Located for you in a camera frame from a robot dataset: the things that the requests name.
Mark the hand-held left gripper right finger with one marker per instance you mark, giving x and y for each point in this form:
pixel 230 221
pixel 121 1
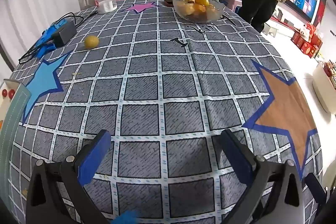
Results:
pixel 236 158

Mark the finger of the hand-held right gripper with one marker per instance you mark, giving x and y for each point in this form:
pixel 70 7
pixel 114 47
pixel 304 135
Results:
pixel 315 186

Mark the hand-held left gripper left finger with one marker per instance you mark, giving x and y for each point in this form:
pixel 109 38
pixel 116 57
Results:
pixel 95 155

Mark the white box with grey rim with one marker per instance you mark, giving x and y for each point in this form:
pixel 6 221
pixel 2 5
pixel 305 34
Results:
pixel 18 108

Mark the small husk scrap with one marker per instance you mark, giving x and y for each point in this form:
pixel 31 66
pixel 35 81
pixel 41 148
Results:
pixel 25 191

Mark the white low cabinet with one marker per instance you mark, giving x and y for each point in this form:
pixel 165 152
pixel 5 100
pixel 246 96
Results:
pixel 323 95

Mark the grey checked star tablecloth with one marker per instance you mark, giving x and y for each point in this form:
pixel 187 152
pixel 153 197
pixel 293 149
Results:
pixel 157 87

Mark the pile of colourful packets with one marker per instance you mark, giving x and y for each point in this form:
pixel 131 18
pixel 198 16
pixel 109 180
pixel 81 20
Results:
pixel 330 71

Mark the black power adapter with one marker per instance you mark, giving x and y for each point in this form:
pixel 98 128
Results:
pixel 64 33

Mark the blue plastic bag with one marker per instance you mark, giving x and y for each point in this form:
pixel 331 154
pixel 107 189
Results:
pixel 46 37

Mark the stack of red gift boxes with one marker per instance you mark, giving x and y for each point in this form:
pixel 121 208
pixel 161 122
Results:
pixel 308 49

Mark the small white stool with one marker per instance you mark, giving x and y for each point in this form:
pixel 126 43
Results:
pixel 270 28

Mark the glass bowl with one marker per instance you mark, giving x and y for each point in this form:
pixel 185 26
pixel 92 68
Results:
pixel 218 7

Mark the pink plastic stool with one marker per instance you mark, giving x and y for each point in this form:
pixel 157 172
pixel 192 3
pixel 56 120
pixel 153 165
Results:
pixel 232 2

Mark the white curtain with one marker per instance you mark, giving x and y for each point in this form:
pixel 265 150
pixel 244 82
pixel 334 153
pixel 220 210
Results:
pixel 39 3

